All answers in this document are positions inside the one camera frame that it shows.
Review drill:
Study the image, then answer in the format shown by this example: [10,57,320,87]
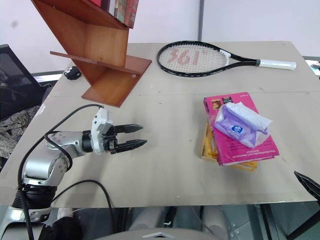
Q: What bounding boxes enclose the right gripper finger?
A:
[301,180,320,201]
[293,170,320,191]

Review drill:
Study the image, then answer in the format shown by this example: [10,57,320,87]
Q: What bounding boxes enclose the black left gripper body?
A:
[102,124,121,155]

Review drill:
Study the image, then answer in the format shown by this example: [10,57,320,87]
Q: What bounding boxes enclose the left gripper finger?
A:
[114,123,144,134]
[116,139,148,154]

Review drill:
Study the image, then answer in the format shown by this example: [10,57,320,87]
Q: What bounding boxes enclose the pink book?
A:
[202,92,280,167]

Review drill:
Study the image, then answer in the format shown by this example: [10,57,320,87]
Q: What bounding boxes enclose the yellow book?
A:
[200,121,259,172]

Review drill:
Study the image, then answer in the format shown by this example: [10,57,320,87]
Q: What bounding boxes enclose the brown wooden bookshelf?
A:
[31,0,153,109]

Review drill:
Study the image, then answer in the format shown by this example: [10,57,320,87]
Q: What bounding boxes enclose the red patterned book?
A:
[123,0,140,27]

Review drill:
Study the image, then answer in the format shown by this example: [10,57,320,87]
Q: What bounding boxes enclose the dark picture-spine book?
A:
[113,0,128,23]

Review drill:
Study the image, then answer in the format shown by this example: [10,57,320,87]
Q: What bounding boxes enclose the grey book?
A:
[101,0,117,16]

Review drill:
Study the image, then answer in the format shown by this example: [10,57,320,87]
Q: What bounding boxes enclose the black round toy white dots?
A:
[63,65,82,81]

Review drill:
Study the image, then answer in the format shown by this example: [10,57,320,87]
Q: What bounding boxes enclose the purple white tissue pack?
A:
[214,101,274,148]

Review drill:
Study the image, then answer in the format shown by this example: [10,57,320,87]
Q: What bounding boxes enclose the plaid cloth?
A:
[0,104,42,160]

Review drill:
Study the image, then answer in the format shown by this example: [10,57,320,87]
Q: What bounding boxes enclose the grey rounded robot leg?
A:
[201,205,230,238]

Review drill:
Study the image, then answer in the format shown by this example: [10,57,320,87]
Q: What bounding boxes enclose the black mesh office chair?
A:
[0,44,53,121]

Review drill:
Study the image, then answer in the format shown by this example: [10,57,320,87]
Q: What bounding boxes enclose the black tennis racket white grip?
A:
[156,40,297,78]

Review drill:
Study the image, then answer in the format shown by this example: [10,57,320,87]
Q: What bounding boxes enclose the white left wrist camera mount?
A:
[90,106,115,155]

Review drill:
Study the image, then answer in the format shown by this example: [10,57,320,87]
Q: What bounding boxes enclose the black metal frame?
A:
[259,201,320,240]

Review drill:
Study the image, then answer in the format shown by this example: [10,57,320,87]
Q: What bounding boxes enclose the grey partition post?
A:
[197,0,206,42]

